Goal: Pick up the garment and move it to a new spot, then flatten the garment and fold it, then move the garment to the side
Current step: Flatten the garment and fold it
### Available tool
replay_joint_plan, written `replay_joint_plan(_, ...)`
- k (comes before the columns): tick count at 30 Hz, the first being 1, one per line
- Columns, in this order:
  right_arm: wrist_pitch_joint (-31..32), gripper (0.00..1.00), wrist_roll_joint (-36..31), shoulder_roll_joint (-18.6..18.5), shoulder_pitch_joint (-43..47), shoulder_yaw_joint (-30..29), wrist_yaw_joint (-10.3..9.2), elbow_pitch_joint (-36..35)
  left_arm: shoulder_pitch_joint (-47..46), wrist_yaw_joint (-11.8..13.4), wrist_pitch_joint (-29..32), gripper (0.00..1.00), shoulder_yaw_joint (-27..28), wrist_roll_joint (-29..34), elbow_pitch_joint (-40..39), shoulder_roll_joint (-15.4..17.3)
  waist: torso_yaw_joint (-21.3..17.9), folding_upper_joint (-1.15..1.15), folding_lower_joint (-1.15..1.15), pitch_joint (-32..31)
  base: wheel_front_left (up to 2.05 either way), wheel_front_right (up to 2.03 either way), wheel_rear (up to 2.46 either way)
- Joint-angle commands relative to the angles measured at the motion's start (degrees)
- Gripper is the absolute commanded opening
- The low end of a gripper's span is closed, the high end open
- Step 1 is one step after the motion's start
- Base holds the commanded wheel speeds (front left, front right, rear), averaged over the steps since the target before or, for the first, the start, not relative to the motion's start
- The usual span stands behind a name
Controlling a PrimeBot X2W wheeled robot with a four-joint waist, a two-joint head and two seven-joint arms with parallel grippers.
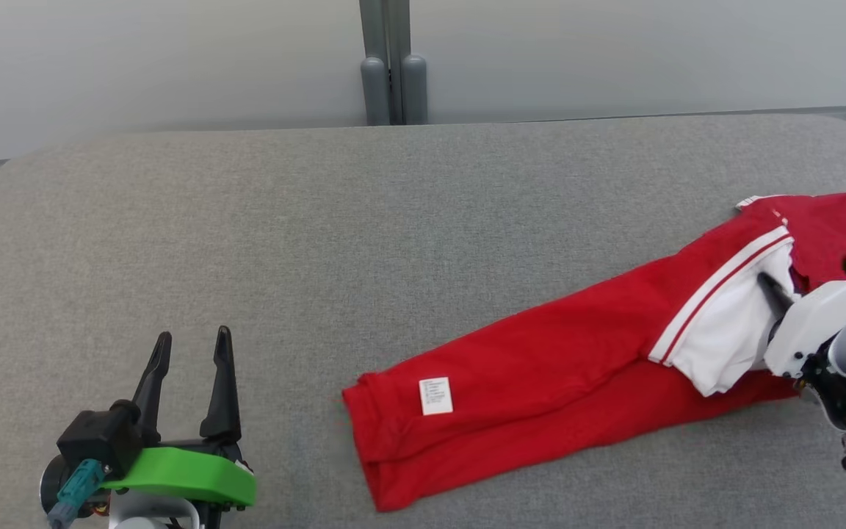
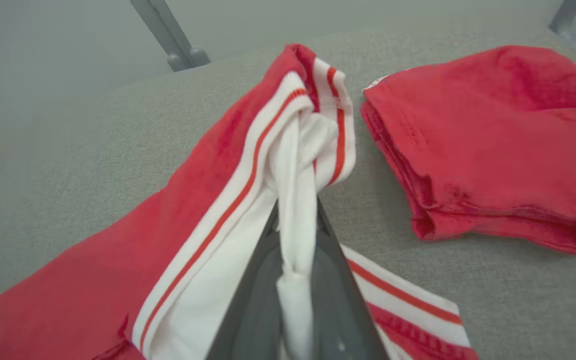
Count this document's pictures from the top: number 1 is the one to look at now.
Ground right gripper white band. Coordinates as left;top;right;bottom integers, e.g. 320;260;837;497
756;271;846;380

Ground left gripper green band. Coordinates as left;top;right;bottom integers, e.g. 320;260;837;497
99;325;258;508

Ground red white striped garment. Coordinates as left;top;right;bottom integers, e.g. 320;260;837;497
341;209;800;514

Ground folded red garment stack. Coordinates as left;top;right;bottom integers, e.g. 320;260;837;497
734;192;846;296

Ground left arm teal-plug black cable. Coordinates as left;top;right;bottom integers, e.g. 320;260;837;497
46;458;105;529

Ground grey partition post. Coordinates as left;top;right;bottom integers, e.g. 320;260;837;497
358;0;429;126

